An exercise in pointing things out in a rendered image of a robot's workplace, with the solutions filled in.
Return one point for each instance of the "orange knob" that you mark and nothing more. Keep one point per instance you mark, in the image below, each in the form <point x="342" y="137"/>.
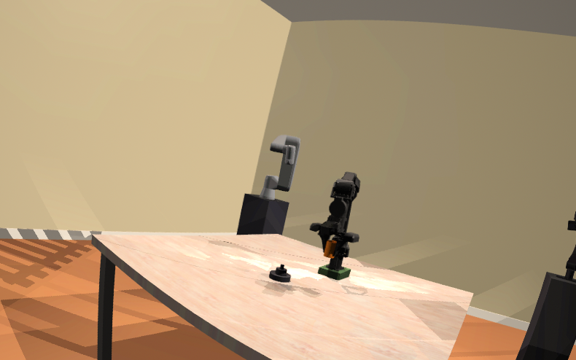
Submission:
<point x="330" y="248"/>

